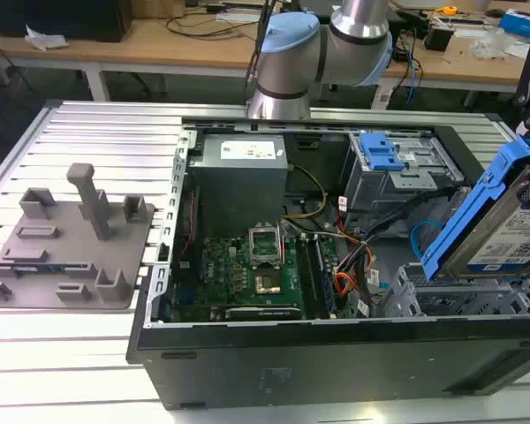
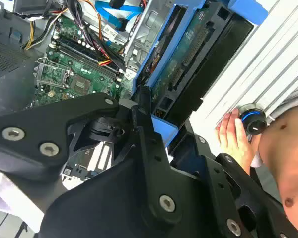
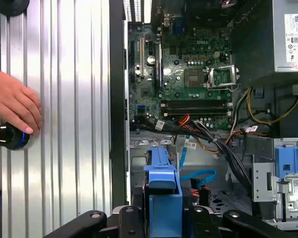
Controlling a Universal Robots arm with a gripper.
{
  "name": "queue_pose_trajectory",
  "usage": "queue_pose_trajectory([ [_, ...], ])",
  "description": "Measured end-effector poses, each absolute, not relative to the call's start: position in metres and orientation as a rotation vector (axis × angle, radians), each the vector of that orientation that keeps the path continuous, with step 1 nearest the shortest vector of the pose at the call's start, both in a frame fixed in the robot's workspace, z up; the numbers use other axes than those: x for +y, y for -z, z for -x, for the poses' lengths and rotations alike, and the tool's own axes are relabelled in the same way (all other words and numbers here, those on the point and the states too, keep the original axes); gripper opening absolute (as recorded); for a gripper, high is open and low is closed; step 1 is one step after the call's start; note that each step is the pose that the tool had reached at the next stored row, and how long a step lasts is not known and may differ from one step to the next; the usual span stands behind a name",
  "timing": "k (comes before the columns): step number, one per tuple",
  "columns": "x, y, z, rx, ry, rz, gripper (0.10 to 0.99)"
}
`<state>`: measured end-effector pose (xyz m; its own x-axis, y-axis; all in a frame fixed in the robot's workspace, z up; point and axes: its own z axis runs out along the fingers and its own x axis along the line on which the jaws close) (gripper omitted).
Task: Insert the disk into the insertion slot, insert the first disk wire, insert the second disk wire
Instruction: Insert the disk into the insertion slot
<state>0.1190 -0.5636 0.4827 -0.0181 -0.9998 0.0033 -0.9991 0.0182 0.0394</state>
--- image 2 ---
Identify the person's bare hand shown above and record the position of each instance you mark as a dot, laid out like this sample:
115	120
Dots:
229	140

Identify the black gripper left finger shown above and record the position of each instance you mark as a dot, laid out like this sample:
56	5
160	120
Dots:
27	143

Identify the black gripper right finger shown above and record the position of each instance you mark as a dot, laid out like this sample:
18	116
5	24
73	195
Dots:
223	188

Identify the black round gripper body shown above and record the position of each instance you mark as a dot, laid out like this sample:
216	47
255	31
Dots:
106	203

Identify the round black blue-ringed tool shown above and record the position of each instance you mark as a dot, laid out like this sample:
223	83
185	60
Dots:
254	121

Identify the hard disk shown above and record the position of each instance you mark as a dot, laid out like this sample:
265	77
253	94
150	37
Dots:
188	62

